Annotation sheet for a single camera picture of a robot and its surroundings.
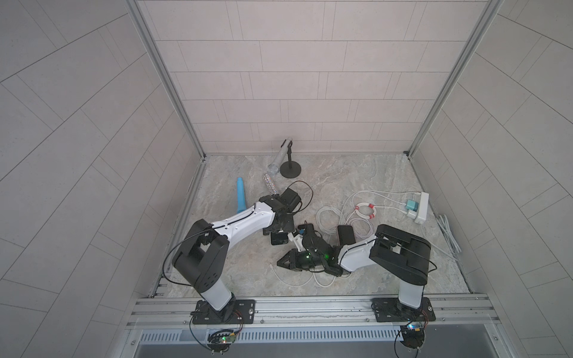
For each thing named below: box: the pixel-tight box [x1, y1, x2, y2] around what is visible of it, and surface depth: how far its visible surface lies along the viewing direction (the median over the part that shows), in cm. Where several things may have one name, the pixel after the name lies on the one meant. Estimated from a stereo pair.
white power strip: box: [414, 191, 430, 225], surface depth 93 cm
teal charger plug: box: [405, 199, 420, 212], surface depth 96 cm
